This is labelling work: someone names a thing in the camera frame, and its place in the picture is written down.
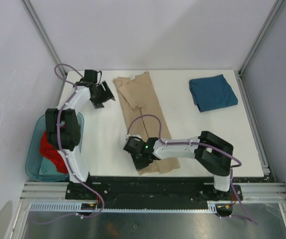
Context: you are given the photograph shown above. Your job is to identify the folded blue t shirt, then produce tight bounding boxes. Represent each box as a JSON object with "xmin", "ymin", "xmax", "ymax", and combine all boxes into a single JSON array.
[{"xmin": 189, "ymin": 74, "xmax": 238, "ymax": 112}]

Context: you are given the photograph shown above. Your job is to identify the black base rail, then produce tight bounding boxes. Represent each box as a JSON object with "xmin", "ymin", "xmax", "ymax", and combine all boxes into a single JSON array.
[{"xmin": 65, "ymin": 176, "xmax": 243, "ymax": 209}]

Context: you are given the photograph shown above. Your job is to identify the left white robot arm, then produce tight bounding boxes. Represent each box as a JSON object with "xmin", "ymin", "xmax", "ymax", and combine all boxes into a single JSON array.
[{"xmin": 45, "ymin": 80, "xmax": 115, "ymax": 199}]

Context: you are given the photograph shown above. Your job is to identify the red t shirt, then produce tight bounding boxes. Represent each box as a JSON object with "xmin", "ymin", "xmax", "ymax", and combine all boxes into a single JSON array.
[{"xmin": 39, "ymin": 131, "xmax": 68, "ymax": 174}]

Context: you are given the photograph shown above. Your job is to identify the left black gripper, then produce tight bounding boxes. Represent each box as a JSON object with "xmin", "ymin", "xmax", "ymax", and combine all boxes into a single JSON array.
[{"xmin": 91, "ymin": 81, "xmax": 115, "ymax": 109}]

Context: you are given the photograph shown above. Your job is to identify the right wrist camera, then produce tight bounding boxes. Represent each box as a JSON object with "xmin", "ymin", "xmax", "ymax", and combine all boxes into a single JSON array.
[{"xmin": 123, "ymin": 136, "xmax": 144, "ymax": 154}]

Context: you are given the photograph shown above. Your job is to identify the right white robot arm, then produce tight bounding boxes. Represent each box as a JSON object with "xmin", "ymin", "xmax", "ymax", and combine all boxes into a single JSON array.
[{"xmin": 123, "ymin": 131, "xmax": 234, "ymax": 200}]

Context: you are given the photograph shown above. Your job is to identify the teal plastic bin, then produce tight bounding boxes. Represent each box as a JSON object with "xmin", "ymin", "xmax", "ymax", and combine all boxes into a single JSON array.
[{"xmin": 25, "ymin": 113, "xmax": 84, "ymax": 182}]

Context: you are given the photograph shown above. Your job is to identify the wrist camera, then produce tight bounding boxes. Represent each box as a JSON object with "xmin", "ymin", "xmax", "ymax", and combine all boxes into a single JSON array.
[
  {"xmin": 123, "ymin": 136, "xmax": 144, "ymax": 154},
  {"xmin": 83, "ymin": 69, "xmax": 102, "ymax": 84}
]

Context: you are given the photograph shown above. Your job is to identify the beige t shirt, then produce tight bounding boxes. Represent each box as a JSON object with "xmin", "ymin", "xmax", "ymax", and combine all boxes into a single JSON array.
[{"xmin": 112, "ymin": 71, "xmax": 182, "ymax": 176}]

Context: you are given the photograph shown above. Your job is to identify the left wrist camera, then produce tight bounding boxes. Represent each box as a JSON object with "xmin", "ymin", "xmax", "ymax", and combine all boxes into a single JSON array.
[{"xmin": 83, "ymin": 69, "xmax": 102, "ymax": 84}]

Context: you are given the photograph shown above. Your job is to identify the white cable duct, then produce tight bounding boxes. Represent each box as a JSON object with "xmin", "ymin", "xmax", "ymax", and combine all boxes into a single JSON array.
[{"xmin": 28, "ymin": 200, "xmax": 220, "ymax": 213}]

